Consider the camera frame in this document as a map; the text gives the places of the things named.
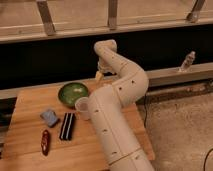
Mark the clear plastic cup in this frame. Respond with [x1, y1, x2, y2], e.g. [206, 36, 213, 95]
[75, 97, 90, 120]

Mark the right metal railing post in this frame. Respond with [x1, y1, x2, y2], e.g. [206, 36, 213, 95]
[186, 0, 205, 23]

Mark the black cable on floor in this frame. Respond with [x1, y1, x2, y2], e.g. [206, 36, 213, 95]
[202, 147, 213, 171]

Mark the middle metal railing post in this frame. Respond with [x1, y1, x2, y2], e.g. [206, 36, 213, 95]
[107, 0, 118, 30]

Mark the green ceramic bowl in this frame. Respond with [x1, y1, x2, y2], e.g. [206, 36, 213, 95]
[58, 82, 89, 107]

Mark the left metal railing post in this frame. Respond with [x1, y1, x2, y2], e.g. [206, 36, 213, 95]
[36, 0, 56, 36]

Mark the metal railing post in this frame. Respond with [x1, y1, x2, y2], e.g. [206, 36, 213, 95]
[36, 0, 56, 36]
[186, 0, 205, 23]
[107, 0, 118, 30]

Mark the blue sponge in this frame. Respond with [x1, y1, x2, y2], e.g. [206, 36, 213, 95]
[40, 109, 59, 127]

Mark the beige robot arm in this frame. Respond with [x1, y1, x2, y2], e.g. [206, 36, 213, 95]
[88, 40, 154, 171]

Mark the clear bottle on ledge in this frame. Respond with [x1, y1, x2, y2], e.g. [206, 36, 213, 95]
[179, 51, 195, 72]

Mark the black white striped box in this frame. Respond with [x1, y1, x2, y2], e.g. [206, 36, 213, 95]
[59, 113, 76, 140]

